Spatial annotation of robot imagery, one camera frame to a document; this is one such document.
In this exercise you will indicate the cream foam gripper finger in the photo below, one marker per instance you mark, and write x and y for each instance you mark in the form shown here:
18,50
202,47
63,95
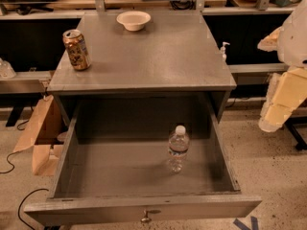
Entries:
286,92
269,43

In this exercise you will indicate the clear plastic water bottle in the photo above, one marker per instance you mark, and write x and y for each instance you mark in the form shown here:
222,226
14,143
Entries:
178,146

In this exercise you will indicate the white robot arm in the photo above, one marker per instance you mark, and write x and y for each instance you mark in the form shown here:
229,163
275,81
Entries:
292,41

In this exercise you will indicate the white pump dispenser bottle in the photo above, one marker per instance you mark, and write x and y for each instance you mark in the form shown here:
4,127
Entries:
223,50

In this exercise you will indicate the grey cabinet counter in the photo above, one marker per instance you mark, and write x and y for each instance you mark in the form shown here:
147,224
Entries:
174,52

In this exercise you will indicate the grey open top drawer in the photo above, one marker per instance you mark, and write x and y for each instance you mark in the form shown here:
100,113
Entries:
114,165

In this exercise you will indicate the metal drawer knob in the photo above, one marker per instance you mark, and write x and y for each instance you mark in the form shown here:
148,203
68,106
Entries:
146,218

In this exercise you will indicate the black stand base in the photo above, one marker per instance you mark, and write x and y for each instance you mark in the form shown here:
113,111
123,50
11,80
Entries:
291,125

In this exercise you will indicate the white ceramic bowl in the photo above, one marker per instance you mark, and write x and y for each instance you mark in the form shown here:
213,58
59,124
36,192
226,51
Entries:
133,21

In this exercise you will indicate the gold drink can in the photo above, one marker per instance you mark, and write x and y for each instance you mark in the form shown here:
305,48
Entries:
76,49

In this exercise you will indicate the open cardboard box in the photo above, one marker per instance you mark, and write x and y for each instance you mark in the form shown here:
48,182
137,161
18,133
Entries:
40,135

